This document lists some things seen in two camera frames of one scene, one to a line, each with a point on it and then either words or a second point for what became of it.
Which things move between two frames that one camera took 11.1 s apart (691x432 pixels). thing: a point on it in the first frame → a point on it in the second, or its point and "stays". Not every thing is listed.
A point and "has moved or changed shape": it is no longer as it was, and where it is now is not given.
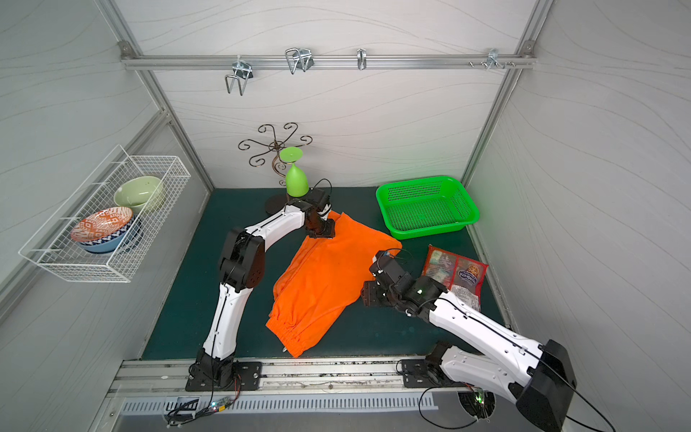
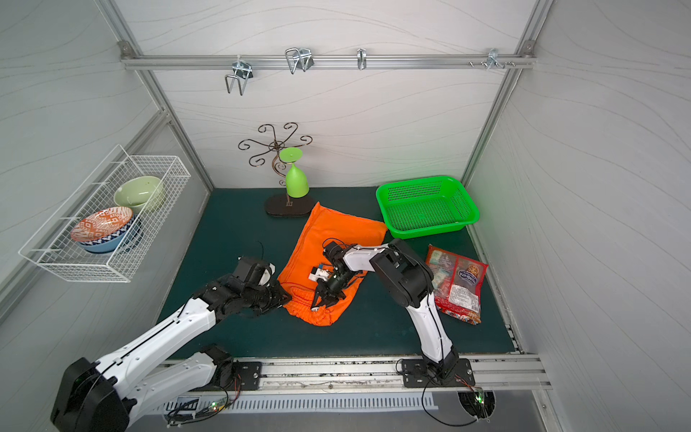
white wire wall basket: (108, 224) stays
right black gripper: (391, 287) → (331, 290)
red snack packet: (460, 275) stays
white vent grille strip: (277, 403) stays
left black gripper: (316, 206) → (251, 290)
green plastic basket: (426, 207) stays
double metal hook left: (243, 72) stays
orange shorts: (320, 278) has moved or changed shape
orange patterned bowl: (100, 223) stays
